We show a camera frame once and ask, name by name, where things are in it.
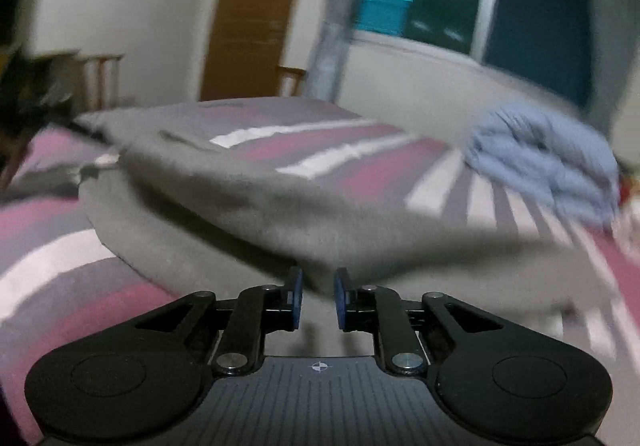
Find wooden chair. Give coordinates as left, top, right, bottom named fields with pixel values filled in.
left=75, top=53, right=125, bottom=112

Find grey pants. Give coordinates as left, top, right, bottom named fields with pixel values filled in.
left=78, top=104, right=614, bottom=315

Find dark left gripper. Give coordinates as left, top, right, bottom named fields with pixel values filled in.
left=1, top=48, right=74, bottom=191

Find folded light blue duvet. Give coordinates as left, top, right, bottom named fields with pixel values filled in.
left=464, top=104, right=620, bottom=227

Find brown wooden door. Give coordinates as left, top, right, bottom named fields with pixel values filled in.
left=200, top=0, right=293, bottom=101

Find grey left curtain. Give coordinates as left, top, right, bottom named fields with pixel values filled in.
left=303, top=0, right=357, bottom=103

